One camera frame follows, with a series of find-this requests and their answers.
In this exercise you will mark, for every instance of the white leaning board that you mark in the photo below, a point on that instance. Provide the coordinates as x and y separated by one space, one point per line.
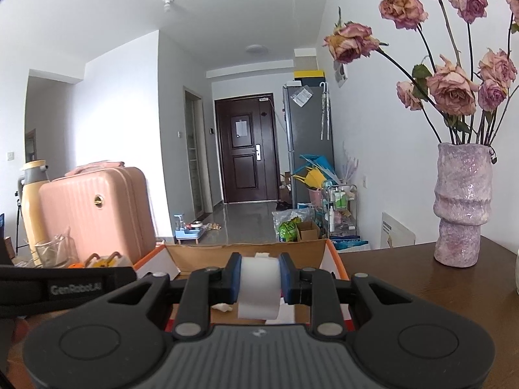
399 231

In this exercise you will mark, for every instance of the white spray bottle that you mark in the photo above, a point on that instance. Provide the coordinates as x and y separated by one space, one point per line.
259 287

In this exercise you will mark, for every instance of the clear glass cup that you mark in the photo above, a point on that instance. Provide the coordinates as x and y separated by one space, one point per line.
52 251

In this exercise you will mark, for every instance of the black tripod stand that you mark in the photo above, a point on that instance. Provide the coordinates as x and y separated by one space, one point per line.
18 219

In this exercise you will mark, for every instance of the grey refrigerator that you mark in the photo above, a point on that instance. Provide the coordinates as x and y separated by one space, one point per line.
308 137

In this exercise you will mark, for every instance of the yellow thermos jug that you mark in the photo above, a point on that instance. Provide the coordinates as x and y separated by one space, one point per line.
32 219

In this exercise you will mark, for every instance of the yellow plastic item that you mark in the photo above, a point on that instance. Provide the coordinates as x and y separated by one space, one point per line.
314 178

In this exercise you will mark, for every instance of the pale purple ceramic vase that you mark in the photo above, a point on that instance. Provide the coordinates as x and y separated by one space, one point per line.
462 202

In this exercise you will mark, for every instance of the metal trolley rack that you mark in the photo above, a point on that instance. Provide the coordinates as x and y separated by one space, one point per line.
340 210

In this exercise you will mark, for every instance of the yellow flat box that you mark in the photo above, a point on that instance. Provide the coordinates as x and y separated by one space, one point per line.
310 77

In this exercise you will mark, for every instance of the side room doorway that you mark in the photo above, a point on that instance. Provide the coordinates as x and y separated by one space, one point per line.
196 154

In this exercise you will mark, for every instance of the round ceiling light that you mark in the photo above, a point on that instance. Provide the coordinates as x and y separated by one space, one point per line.
256 49

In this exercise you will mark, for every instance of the orange fruit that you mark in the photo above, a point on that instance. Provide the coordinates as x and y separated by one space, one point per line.
76 265

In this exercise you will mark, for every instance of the green printed bag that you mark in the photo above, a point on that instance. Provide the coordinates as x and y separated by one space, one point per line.
288 229

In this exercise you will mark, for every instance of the pink bucket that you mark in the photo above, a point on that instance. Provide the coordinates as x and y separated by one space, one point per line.
315 197

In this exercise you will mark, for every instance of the brown floor carton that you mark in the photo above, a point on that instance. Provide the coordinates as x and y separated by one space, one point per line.
308 233

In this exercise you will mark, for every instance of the bunch of dried pink roses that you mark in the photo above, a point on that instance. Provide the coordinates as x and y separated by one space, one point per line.
452 87

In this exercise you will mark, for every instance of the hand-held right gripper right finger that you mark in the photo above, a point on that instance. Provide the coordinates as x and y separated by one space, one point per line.
286 279

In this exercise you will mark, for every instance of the clear document pouch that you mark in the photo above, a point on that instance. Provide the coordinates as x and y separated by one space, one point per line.
301 97

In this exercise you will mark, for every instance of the blue and white pack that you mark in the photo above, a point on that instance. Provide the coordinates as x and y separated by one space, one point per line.
348 244

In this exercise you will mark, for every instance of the pink ribbed suitcase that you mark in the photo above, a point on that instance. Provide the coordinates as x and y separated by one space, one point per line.
101 219

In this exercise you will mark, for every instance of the red cardboard box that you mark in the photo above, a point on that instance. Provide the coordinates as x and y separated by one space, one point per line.
202 257

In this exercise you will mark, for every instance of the white ceiling sprinkler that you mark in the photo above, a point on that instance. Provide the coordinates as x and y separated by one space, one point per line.
167 3

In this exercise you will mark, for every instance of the dark brown entrance door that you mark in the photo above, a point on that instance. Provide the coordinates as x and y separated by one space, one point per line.
243 162

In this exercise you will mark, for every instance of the white folded umbrella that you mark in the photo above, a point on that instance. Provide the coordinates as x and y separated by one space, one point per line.
324 109

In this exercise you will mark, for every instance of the pale dried grass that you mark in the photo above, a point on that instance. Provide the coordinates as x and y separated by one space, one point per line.
349 166

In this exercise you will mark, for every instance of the blue plastic rack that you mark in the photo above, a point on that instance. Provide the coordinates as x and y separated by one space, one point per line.
316 162

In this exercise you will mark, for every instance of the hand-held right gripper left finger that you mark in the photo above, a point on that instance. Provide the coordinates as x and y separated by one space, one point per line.
232 279

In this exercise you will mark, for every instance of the blue pet water dispenser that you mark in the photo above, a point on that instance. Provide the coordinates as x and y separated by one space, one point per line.
186 233

